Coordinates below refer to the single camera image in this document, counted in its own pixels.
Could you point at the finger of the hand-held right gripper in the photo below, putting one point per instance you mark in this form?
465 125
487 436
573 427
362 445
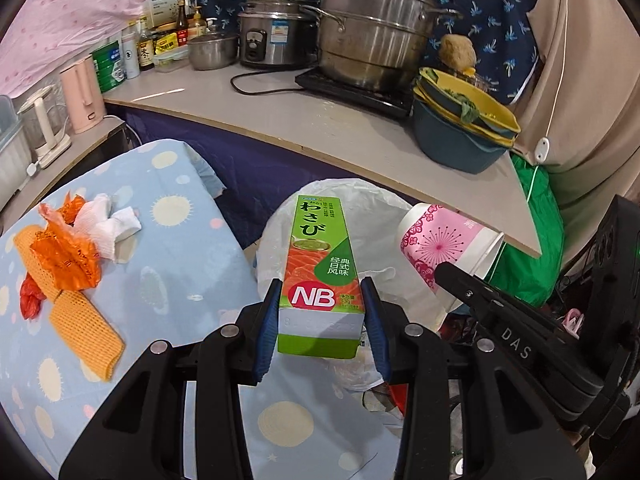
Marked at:
515 340

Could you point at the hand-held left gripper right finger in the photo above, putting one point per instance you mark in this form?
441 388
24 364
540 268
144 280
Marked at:
375 330

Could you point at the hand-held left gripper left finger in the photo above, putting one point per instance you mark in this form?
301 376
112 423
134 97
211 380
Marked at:
270 325

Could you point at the green wasabi box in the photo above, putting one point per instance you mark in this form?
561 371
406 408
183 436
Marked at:
320 260

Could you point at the pink printed paper cup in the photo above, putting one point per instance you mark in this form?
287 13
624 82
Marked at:
435 240

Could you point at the trash bin with white liner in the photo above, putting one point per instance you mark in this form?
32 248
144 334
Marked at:
380 210

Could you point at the orange foam fruit net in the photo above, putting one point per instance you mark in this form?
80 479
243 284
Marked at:
25 245
85 335

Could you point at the white paper towel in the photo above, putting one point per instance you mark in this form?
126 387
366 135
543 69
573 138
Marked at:
107 230

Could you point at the orange plastic bag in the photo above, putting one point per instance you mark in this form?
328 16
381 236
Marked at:
65 260

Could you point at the red plastic bag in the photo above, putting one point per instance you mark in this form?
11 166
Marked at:
30 302

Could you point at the green plastic bag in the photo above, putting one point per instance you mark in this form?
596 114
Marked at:
535 240

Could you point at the light blue printed tablecloth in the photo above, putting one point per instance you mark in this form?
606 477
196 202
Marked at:
165 270

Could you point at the dark purple counter skirt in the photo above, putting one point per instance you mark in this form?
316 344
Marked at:
250 160

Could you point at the beige cloth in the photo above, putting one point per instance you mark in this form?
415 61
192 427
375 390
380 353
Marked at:
590 85

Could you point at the black induction cooker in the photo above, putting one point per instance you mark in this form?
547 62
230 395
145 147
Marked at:
350 95

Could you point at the stacked yellow and teal bowls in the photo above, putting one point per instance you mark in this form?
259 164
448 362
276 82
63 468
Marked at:
480 105

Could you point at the small steel pot with lid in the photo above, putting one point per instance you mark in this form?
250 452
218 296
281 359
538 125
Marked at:
212 52

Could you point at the white power plug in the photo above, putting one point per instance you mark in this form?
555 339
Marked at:
32 169

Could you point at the yellow loofah sponge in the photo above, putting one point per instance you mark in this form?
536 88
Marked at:
456 52

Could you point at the steel rice cooker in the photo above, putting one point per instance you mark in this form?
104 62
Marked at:
277 35

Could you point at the large steel steamer pot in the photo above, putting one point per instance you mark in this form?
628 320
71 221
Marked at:
375 35

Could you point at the pink electric kettle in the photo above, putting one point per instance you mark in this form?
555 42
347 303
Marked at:
82 95

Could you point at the yellow label food container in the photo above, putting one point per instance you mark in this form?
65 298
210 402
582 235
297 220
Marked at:
167 45

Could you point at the dark sauce bottle white label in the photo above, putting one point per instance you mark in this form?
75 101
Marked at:
146 52

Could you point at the white thermos bottle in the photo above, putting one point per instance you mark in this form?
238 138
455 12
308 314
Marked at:
131 57

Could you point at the glass electric kettle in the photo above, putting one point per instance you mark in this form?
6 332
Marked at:
45 120

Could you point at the green tin can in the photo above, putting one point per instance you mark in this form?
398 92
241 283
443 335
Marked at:
107 67

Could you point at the yellow pump bottle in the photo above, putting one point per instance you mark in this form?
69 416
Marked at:
197 25

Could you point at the dish container with clear lid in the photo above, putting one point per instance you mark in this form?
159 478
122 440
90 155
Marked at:
10 155

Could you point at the tall dark bottle red label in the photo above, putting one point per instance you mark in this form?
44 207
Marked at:
182 25

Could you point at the white cardboard box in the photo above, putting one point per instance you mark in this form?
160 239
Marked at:
162 7

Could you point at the pink dotted cloth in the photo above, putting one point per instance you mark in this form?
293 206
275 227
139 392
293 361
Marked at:
75 0

